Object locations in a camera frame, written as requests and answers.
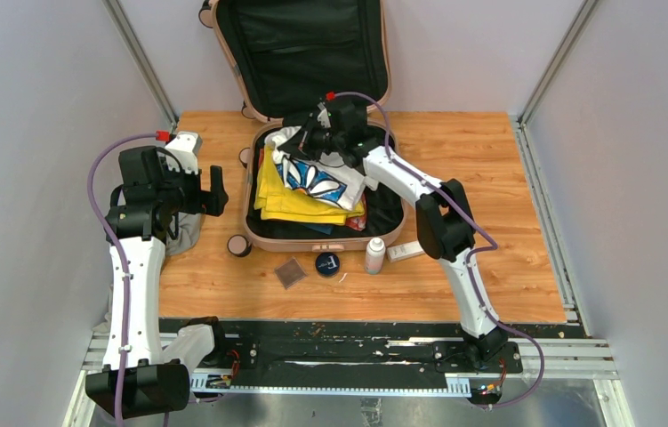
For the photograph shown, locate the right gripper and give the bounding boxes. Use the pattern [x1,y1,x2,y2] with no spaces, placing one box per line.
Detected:
[278,115,344,164]

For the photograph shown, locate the white t-shirt blue print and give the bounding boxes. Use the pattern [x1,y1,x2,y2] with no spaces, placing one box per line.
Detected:
[264,126,379,211]

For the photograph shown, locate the yellow garment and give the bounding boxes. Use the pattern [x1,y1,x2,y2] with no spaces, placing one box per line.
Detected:
[254,162,366,227]

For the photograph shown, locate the red white tie-dye shorts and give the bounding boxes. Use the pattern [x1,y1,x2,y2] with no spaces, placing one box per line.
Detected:
[260,147,368,232]

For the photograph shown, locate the dark blue garment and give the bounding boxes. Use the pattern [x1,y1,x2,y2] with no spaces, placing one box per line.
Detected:
[298,222,334,236]

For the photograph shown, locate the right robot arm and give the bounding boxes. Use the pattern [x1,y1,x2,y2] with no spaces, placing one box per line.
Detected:
[272,92,511,372]

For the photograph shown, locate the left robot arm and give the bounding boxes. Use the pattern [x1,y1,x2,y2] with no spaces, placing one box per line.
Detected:
[85,145,229,425]

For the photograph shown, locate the grey cloth garment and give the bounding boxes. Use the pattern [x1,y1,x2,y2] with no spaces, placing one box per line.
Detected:
[93,213,203,334]

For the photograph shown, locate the pink open suitcase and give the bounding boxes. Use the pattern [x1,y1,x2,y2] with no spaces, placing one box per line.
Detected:
[198,1,406,252]

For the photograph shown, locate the round dark blue tin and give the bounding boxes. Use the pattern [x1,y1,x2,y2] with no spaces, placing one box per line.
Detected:
[315,252,341,278]

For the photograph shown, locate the white pink bottle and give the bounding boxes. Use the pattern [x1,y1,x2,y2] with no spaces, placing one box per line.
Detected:
[364,238,386,275]

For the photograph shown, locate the white rectangular tube box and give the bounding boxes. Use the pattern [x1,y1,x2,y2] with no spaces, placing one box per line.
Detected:
[386,241,424,262]

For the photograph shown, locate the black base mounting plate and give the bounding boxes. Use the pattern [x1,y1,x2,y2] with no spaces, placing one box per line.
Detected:
[171,319,525,391]

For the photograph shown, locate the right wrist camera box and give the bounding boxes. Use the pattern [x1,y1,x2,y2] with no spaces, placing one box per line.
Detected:
[316,104,331,129]

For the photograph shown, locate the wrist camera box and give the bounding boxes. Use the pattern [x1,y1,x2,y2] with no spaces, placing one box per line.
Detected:
[316,104,331,129]
[165,131,202,175]

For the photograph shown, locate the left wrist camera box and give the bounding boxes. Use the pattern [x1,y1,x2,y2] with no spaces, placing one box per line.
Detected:
[165,131,202,175]

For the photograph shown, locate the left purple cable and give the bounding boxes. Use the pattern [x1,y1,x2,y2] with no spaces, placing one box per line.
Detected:
[86,130,222,427]

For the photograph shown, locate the aluminium frame rails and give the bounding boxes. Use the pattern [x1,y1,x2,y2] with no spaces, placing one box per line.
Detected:
[62,335,635,427]

